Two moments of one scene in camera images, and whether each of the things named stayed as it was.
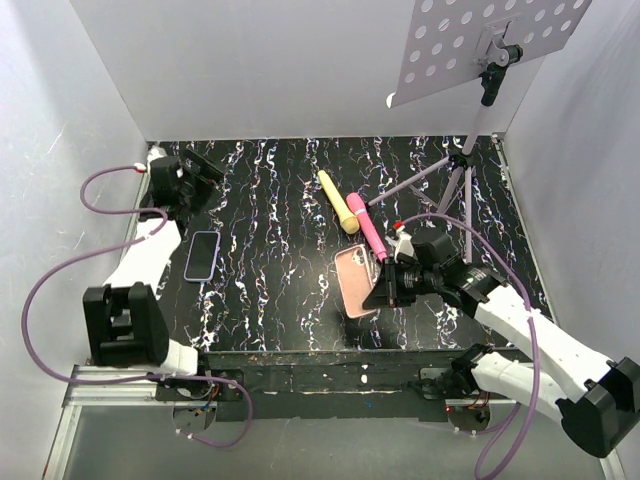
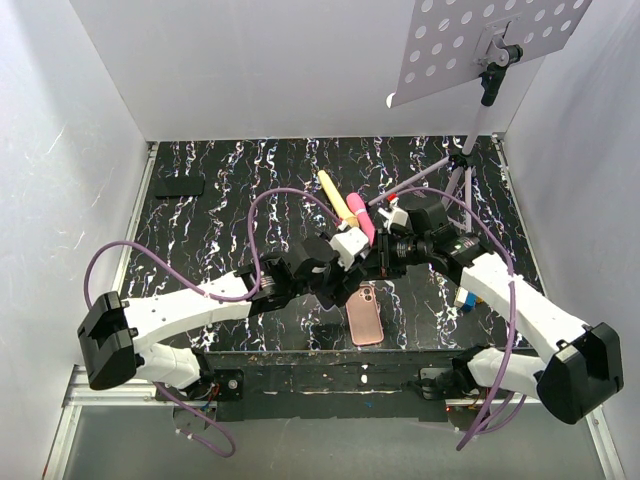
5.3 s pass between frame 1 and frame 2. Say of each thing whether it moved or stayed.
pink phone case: moved
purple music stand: stayed
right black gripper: moved
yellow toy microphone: stayed
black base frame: stayed
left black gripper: moved
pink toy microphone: stayed
